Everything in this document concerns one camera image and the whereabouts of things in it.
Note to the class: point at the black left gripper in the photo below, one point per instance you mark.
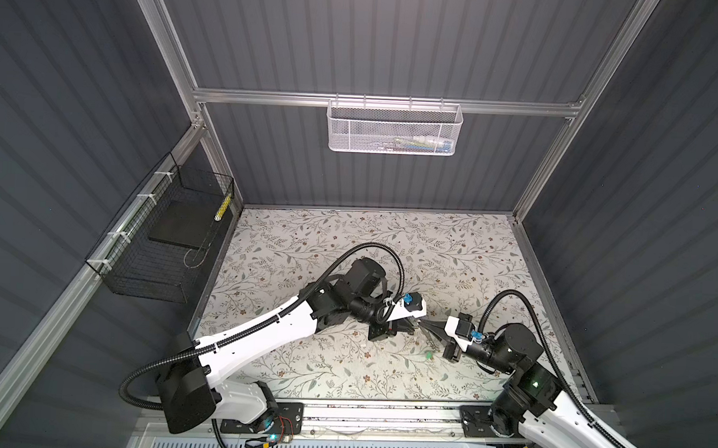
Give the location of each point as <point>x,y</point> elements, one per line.
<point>386,329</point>

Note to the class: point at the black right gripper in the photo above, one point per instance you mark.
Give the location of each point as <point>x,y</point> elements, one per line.
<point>451,350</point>

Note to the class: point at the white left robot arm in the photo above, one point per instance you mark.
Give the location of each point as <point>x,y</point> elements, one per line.
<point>201,389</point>

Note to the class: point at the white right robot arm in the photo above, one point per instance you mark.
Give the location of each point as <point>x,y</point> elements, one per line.
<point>534,403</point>

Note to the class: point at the items in white basket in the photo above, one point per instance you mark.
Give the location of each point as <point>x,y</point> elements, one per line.
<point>427,145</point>

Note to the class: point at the yellow marker in basket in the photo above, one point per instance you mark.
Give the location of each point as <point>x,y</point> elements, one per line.
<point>223,208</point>

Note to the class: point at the black pad in basket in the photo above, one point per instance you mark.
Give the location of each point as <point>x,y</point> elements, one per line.
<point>186,225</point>

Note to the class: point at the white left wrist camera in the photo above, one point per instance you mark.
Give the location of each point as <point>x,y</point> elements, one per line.
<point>411,305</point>

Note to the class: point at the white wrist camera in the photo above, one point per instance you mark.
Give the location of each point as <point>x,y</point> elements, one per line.
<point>462,331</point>
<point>411,305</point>

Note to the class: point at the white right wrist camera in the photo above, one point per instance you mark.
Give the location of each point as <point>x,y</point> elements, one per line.
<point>462,331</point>

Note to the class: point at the aluminium mounting rail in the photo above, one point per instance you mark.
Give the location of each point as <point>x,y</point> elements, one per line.
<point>423,420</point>

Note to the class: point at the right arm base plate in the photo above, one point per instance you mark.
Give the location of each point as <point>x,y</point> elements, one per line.
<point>485,421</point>

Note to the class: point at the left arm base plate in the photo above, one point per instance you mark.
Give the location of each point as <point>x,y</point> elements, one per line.
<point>285,419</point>

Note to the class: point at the white wire mesh basket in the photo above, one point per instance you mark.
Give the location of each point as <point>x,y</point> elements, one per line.
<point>354,125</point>

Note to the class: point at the black wire basket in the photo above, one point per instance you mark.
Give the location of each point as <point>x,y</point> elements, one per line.
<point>164,246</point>

